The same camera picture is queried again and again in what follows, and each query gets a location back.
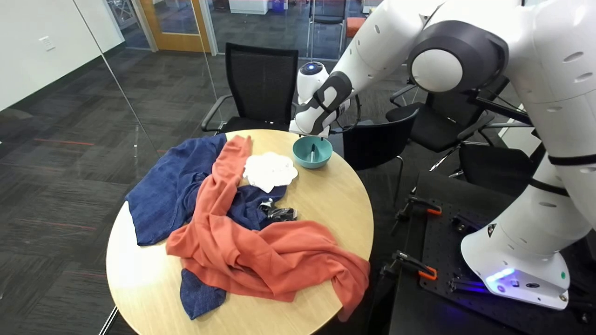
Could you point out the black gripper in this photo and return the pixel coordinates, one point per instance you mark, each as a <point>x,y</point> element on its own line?
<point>320,130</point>

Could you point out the black and white marker pen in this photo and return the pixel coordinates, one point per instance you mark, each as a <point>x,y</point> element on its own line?
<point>311,154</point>

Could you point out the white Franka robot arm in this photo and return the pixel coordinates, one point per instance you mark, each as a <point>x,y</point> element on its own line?
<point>495,63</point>

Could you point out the teal plastic bowl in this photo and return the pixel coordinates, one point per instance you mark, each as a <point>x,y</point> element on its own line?
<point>300,159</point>

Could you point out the white cloth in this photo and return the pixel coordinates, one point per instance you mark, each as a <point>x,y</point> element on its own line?
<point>270,171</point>

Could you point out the black mesh office chair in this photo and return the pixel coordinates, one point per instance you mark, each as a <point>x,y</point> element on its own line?
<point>261,81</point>
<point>447,124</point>

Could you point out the small black metal object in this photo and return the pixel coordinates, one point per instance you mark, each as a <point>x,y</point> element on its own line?
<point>279,215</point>

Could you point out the orange upholstered bench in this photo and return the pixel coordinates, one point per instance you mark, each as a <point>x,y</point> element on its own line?
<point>354,27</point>

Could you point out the dark background chair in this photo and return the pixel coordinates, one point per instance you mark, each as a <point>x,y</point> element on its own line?
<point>328,11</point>

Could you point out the orange cloth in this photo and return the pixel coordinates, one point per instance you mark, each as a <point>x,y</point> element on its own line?
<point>279,254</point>

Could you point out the white cabinet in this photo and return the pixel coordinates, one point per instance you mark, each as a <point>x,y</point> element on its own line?
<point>248,7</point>

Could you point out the navy blue cloth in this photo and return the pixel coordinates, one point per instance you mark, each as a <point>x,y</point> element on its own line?
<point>167,193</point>

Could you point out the black chair seat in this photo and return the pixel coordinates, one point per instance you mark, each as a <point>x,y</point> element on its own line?
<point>495,169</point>

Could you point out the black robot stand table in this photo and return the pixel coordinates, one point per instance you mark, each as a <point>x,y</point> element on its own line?
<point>402,310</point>

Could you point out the wooden framed glass door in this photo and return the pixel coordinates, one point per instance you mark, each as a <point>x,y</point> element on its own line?
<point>145,25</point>

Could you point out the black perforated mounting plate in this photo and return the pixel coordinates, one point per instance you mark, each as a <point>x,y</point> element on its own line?
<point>452,310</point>

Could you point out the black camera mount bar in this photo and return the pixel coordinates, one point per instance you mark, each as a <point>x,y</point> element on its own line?
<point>508,113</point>

